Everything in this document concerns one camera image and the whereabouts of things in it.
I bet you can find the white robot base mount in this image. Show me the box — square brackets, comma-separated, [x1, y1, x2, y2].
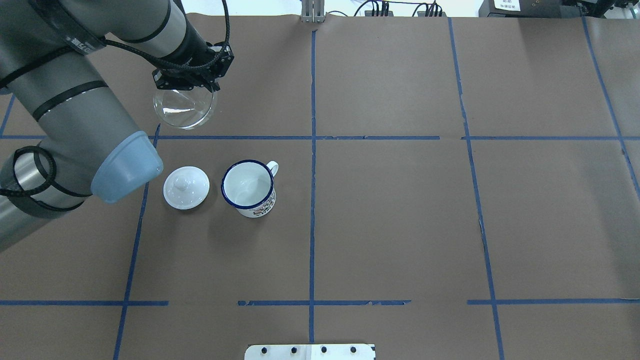
[244, 343, 377, 360]

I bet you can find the white enamel mug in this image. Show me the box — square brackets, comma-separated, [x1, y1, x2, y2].
[221, 159, 279, 219]

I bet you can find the aluminium frame post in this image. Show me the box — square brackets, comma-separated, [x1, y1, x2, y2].
[300, 0, 326, 24]

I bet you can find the white ceramic lid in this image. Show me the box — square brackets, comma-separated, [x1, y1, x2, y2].
[162, 166, 210, 211]

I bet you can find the clear plastic funnel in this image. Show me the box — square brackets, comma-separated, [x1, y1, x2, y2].
[153, 87, 219, 130]

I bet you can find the black electronics box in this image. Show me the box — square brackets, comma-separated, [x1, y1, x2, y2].
[478, 0, 582, 19]

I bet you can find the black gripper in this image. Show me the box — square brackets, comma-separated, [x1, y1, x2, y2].
[151, 42, 235, 92]

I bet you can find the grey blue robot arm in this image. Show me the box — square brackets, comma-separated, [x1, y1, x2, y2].
[1, 0, 234, 251]

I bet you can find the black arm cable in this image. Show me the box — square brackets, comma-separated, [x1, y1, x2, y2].
[0, 0, 232, 198]

